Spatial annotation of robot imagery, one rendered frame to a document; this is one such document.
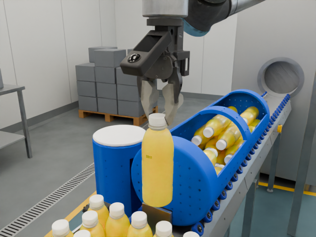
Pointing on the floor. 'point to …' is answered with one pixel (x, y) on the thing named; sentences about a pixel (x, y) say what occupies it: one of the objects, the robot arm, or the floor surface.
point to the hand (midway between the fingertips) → (157, 118)
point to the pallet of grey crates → (109, 87)
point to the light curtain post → (308, 136)
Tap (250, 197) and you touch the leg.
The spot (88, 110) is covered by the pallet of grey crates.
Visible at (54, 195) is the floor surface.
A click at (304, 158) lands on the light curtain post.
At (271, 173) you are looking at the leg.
